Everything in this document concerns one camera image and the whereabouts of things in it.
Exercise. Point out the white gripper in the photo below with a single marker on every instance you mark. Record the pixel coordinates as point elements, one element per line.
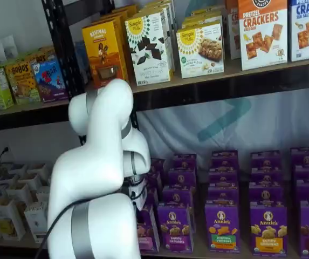
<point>141,201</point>

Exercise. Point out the purple Annie's box pink patch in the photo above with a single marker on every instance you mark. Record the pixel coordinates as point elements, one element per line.
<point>146,232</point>
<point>158,166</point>

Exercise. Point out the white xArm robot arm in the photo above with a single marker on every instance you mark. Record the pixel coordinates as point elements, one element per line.
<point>95,162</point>

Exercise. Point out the Annie's box green patch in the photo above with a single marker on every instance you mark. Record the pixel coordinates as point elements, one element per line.
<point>223,194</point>
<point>224,159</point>
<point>221,224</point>
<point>223,176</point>

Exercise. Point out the Annie's box orange patch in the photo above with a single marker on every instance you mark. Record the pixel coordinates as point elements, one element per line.
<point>268,229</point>
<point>266,194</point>
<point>266,175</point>
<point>266,159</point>

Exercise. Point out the white snack box yellow print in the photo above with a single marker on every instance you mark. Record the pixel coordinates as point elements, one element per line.
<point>8,218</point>

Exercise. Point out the black metal shelf rack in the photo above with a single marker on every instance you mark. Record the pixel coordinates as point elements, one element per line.
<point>224,91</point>
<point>22,120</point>

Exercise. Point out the Simple Mills sweet thins box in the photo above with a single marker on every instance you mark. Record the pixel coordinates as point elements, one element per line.
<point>148,54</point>
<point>162,2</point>
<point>157,7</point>

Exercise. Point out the blue Zbar box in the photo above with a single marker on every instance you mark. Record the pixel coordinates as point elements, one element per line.
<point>50,81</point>

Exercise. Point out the pale blue snack box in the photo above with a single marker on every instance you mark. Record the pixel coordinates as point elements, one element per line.
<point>81,62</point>

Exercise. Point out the orange Revival box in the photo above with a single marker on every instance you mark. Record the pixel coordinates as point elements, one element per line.
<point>103,51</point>
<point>116,16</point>
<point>127,9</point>

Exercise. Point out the Simple Mills bar box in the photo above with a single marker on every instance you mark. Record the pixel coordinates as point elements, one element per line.
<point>200,51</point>
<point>202,21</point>
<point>205,13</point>

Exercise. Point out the orange Bobo's box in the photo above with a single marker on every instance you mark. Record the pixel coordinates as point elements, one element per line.
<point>42,55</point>
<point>20,83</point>

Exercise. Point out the orange pretzel snack box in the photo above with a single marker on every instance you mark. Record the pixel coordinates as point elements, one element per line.
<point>233,29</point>

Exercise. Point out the white cheddar pretzel crackers box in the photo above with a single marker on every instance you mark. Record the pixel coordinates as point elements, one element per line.
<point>263,35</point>

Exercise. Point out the white backdrop teal logo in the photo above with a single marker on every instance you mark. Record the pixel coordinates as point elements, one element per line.
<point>278,121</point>

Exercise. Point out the black wall plug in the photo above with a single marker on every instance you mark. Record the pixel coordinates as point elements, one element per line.
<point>5,151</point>

